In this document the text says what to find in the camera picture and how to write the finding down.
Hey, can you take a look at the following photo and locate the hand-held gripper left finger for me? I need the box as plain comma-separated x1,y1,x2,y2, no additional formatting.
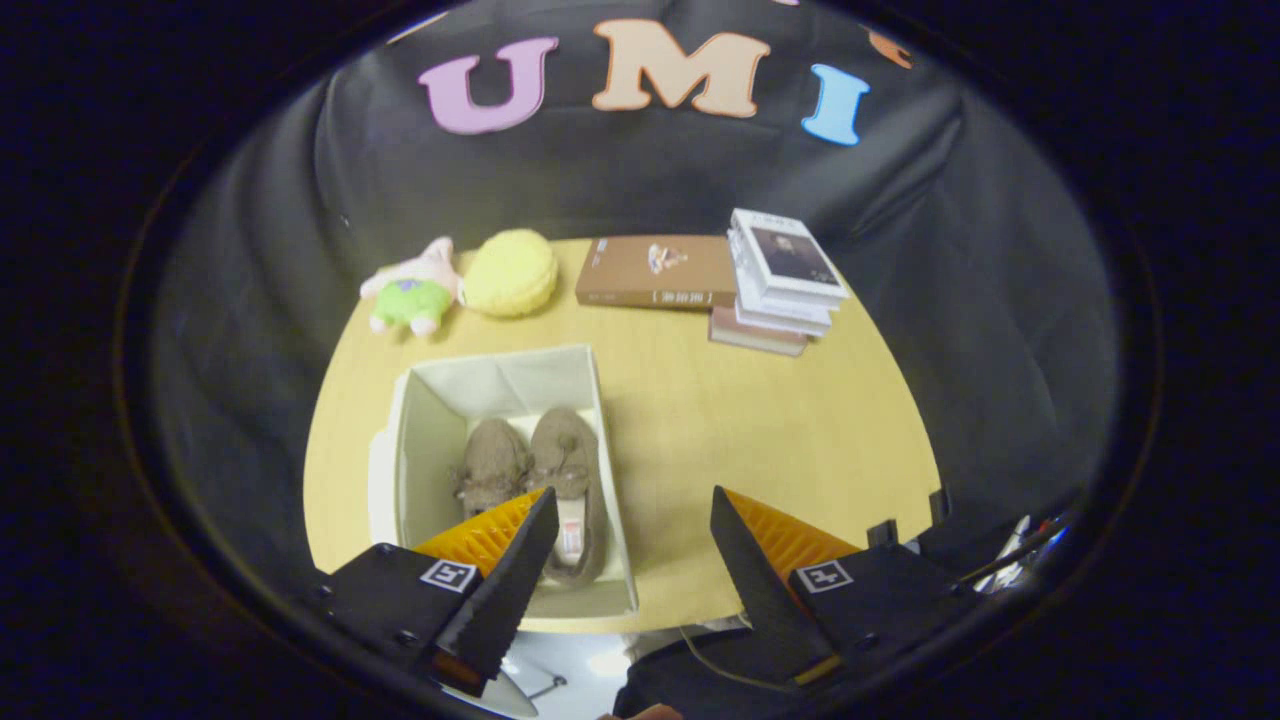
310,487,561,699

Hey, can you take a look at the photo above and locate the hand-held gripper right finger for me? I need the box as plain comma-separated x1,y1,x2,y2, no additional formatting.
710,486,986,691

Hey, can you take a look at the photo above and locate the brown fuzzy shoe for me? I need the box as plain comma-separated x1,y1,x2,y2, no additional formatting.
527,406,609,586
452,418,533,521

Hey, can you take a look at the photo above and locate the beige fabric storage box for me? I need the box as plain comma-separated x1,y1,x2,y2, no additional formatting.
367,345,641,619

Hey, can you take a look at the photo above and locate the dark side desk clutter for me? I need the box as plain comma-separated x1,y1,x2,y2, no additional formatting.
955,510,1073,593

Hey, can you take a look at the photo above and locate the pale pink book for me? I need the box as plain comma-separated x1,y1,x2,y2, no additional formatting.
708,305,809,358

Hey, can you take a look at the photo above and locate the pink and green plush toy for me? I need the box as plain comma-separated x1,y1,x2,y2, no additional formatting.
360,236,463,336

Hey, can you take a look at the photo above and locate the yellow plush toy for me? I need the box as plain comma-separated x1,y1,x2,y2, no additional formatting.
461,228,559,319

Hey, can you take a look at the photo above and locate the white book with portrait cover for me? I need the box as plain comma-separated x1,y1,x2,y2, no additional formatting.
728,208,851,306

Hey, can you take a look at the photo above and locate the brown hardcover book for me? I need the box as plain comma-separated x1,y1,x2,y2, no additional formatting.
575,234,739,311

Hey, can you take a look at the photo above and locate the black backdrop cloth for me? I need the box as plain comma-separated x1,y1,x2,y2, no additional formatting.
150,0,1121,561

